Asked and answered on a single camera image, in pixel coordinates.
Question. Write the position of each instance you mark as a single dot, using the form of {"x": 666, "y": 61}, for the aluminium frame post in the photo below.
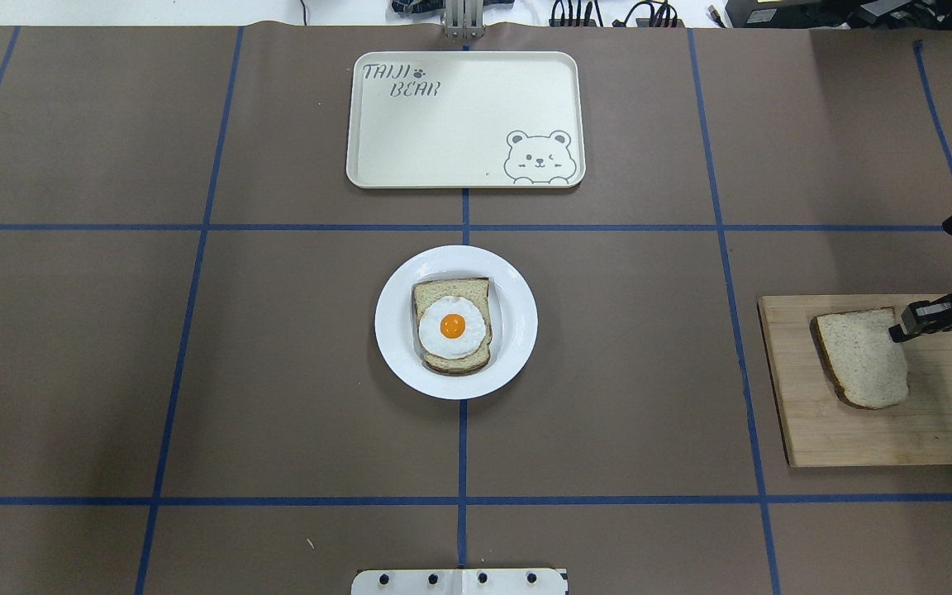
{"x": 463, "y": 19}

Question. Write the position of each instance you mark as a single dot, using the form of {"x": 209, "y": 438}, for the white round plate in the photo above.
{"x": 513, "y": 311}

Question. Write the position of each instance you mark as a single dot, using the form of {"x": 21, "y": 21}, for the cream bear serving tray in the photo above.
{"x": 465, "y": 119}

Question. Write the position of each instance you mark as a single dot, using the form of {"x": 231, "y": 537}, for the fried egg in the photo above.
{"x": 452, "y": 328}

